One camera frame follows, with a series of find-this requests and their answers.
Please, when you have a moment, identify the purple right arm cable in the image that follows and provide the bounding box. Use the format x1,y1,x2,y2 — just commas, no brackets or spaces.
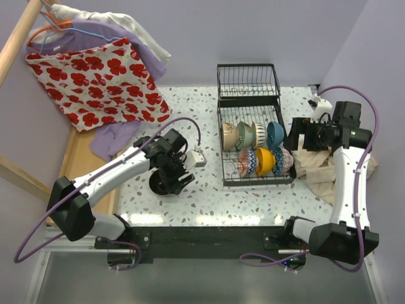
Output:
239,84,380,273

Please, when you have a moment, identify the beige crumpled cloth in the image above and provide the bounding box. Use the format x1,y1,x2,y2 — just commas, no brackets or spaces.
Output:
292,148,379,205

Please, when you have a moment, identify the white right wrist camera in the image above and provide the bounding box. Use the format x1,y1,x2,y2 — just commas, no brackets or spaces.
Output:
310,94,332,123

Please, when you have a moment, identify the blue triangle pattern bowl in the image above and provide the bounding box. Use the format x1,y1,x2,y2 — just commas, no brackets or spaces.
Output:
272,147,294,176

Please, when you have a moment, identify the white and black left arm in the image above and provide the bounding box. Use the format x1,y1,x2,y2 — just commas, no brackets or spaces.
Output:
47,129,206,248

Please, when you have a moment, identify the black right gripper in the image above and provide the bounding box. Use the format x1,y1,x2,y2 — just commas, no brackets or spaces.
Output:
283,117,332,151

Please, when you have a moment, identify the wooden clothes rail frame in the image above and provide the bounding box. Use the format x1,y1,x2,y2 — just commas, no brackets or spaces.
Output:
0,0,92,219

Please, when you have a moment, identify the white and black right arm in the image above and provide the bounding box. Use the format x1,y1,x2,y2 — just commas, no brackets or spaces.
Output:
282,98,379,265

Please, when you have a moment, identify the lilac purple shirt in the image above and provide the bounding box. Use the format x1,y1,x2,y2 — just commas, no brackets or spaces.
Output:
25,19,171,161

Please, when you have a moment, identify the black glossy bowl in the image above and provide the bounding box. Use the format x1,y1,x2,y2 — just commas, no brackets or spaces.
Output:
149,171,174,196

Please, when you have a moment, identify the striped cream bowl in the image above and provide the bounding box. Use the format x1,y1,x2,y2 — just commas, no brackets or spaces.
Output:
252,122,268,149

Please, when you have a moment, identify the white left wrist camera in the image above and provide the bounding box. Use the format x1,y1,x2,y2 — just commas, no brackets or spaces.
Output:
184,145,207,170

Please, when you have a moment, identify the black wire dish rack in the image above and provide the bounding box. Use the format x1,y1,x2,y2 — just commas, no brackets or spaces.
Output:
216,63,296,186

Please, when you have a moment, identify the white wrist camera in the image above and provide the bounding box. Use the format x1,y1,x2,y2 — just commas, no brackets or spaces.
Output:
310,94,332,123
184,145,207,170

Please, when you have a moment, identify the orange yellow bowl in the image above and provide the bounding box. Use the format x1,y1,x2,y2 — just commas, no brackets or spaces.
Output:
256,148,276,176

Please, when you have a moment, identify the orange clothes hanger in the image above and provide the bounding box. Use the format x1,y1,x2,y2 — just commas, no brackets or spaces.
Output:
26,0,72,48

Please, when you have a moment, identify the solid blue bowl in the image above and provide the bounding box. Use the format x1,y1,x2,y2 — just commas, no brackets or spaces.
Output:
266,122,284,149

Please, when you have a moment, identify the blue wire clothes hanger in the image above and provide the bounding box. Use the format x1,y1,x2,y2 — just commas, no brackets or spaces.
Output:
40,11,123,54

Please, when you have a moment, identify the red pattern bowl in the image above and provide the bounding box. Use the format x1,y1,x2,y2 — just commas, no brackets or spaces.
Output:
238,148,258,178

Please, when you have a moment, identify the red poppy print cloth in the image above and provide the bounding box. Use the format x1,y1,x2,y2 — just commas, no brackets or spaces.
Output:
25,38,171,132

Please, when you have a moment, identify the floral pattern bowl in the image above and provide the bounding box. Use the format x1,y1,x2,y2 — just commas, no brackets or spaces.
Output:
222,122,239,150

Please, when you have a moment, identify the white hanging garment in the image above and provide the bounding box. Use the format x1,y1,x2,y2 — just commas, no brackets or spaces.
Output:
51,4,171,64

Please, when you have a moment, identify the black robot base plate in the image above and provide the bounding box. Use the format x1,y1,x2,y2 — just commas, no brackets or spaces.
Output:
94,226,306,270

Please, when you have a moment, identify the mint green bowl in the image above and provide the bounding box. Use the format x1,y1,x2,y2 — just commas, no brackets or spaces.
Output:
235,122,256,150

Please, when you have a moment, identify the light wooden tray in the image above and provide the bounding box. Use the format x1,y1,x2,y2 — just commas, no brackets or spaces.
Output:
59,128,120,215

